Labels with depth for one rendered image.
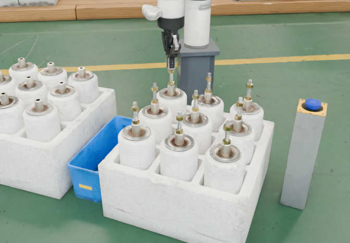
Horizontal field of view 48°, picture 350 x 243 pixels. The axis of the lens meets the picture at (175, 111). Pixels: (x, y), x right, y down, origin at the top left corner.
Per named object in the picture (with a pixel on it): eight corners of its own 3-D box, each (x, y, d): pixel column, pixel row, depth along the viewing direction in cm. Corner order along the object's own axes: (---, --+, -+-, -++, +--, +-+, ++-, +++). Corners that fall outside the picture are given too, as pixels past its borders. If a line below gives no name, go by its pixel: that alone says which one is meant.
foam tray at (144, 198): (159, 143, 141) (158, 98, 132) (267, 168, 129) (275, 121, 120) (103, 216, 109) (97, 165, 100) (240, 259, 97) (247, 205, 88)
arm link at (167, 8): (140, 12, 110) (139, -11, 106) (179, 9, 112) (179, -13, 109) (148, 21, 102) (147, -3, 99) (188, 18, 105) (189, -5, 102)
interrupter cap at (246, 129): (218, 124, 105) (218, 122, 105) (244, 120, 107) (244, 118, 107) (229, 139, 99) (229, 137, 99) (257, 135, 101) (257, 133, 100)
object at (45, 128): (45, 149, 125) (35, 99, 116) (71, 155, 123) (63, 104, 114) (26, 166, 117) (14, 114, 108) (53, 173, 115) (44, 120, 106)
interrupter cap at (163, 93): (160, 101, 116) (160, 99, 116) (157, 89, 123) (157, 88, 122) (185, 99, 117) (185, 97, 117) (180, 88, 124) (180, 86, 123)
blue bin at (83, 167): (117, 143, 141) (114, 114, 135) (145, 149, 137) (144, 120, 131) (70, 197, 116) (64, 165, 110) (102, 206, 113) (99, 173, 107)
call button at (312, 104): (304, 103, 103) (305, 96, 102) (320, 106, 101) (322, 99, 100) (302, 110, 100) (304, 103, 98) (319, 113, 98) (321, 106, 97)
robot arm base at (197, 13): (182, 40, 147) (182, -6, 138) (205, 39, 148) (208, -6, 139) (185, 49, 139) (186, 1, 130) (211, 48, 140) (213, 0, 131)
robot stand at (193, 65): (173, 107, 164) (173, 38, 149) (207, 105, 165) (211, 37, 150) (178, 125, 151) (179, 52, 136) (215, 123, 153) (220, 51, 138)
